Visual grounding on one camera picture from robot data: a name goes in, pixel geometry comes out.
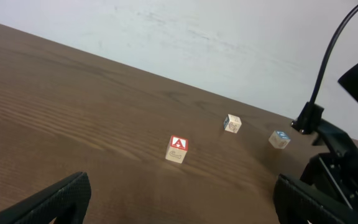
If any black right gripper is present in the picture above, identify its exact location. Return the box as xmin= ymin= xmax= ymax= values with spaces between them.
xmin=273 ymin=64 xmax=358 ymax=224

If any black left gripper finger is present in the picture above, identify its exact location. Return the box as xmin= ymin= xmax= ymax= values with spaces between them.
xmin=0 ymin=172 xmax=91 ymax=224

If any red letter A block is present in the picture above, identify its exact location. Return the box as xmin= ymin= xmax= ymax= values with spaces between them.
xmin=165 ymin=135 xmax=189 ymax=164

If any blue letter D block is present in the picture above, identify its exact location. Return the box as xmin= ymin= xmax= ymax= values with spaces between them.
xmin=268 ymin=131 xmax=291 ymax=149

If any plain wooden picture block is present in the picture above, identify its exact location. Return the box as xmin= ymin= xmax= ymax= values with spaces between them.
xmin=223 ymin=114 xmax=242 ymax=133

